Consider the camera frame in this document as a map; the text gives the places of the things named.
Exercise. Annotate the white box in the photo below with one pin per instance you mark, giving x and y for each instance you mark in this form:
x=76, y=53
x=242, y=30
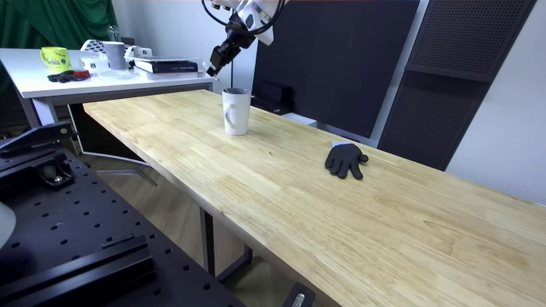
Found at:
x=93, y=64

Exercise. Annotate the white mug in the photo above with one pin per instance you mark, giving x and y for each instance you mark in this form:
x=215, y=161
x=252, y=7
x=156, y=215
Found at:
x=237, y=113

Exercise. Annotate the green curtain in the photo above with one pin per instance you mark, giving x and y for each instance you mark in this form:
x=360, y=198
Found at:
x=51, y=21

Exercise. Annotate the grey cup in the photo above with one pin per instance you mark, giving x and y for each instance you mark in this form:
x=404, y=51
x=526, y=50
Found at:
x=115, y=55

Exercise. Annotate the black rail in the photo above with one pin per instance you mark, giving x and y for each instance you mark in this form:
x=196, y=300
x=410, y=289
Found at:
x=76, y=277

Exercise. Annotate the white book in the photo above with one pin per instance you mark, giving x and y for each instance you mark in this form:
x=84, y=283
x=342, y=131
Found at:
x=170, y=75

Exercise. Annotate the yellow mug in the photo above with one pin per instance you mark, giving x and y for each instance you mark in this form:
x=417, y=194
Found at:
x=55, y=59

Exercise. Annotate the checkerboard sheet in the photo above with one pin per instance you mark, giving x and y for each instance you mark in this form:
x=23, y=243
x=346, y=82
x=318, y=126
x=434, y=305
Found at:
x=94, y=46

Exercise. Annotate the drinking glass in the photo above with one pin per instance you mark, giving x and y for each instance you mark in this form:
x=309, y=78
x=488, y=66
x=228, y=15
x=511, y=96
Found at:
x=114, y=33

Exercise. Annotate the white table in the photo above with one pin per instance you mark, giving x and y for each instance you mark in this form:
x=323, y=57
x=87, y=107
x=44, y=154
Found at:
x=30, y=83

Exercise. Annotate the black perforated panel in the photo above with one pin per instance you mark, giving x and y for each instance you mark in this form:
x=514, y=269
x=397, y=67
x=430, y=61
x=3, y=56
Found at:
x=443, y=85

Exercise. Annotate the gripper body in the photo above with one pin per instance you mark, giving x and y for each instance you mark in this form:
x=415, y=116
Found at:
x=232, y=42

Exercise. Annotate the black wall panel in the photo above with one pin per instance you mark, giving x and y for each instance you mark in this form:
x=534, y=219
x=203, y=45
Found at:
x=337, y=64

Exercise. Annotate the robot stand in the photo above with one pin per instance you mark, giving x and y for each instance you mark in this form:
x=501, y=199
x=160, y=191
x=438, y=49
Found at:
x=85, y=221

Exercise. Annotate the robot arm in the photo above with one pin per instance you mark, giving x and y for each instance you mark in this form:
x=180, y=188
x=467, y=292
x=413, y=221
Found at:
x=259, y=17

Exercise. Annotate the black clamp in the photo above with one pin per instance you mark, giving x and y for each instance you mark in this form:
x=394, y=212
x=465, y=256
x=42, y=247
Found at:
x=36, y=145

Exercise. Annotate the black glove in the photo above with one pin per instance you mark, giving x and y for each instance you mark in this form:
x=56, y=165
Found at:
x=62, y=77
x=344, y=160

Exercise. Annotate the black box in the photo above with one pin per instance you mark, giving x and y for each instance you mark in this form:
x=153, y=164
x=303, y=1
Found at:
x=273, y=98

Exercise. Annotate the black book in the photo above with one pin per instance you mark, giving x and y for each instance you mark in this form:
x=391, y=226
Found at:
x=166, y=67

